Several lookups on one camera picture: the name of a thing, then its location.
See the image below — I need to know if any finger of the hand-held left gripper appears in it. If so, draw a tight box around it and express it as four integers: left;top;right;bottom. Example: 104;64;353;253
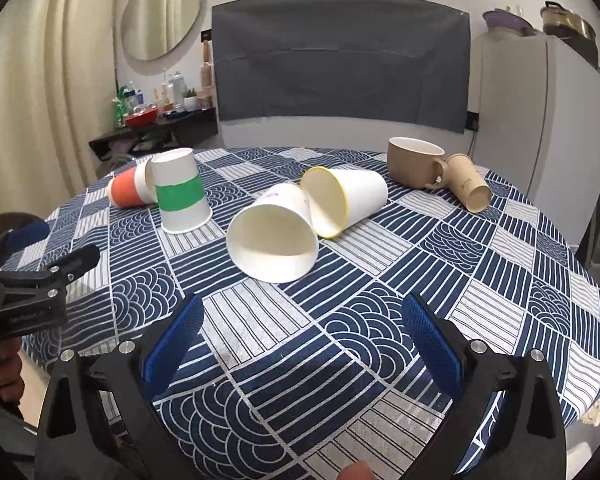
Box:
0;245;102;297
0;221;51;267

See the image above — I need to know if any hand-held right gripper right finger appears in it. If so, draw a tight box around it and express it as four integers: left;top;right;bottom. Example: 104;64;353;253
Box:
401;293;567;480

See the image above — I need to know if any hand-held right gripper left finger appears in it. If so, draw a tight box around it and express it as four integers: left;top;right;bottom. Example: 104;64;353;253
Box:
34;292;206;480

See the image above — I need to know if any orange paper cup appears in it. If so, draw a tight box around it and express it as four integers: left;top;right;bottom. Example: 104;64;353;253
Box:
106;162;159;210

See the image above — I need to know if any green striped paper cup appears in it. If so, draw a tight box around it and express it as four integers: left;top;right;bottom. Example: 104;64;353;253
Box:
151;148;213;235

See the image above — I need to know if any plain white paper cup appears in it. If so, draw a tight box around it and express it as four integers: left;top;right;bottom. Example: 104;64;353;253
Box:
225;182;320;284

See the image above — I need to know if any brown paper cup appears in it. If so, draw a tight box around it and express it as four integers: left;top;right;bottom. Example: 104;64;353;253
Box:
443;153;493;214

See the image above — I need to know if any yellow rimmed paper cup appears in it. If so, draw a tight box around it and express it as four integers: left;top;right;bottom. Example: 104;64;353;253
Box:
299;165;389;240

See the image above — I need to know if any person's left hand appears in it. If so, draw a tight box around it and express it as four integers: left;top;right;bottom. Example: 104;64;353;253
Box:
0;337;27;407

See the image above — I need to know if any blue patterned tablecloth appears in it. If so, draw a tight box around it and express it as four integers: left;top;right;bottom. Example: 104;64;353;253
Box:
0;146;600;480

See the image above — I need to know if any beige curtain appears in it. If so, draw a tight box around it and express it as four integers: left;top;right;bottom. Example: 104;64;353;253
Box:
0;0;119;221

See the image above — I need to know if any red bowl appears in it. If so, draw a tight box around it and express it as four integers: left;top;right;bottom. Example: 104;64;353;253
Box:
123;108;160;129

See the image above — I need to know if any green bottle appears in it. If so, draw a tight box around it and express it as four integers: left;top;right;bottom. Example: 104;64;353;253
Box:
112;84;136;129

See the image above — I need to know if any brown ceramic mug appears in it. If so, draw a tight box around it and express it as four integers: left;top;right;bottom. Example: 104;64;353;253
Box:
386;136;449;191

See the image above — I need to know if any white spray bottle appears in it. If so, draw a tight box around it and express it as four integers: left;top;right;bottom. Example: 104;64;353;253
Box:
171;70;187;111

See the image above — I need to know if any white refrigerator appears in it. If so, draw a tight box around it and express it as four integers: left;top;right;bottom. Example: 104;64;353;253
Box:
467;31;600;252

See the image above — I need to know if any purple basin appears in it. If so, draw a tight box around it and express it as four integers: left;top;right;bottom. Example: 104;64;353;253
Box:
482;8;537;37

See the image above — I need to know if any metal cooking pot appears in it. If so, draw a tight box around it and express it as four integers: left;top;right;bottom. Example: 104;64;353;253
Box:
539;0;599;44

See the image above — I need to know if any black wall shelf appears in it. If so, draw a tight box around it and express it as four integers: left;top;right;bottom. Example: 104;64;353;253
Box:
88;109;219;164

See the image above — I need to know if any oval wall mirror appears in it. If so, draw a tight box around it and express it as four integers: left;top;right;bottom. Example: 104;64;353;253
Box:
119;0;205;62

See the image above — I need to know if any grey wall cloth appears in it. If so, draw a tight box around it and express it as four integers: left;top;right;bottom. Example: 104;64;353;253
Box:
210;0;472;135

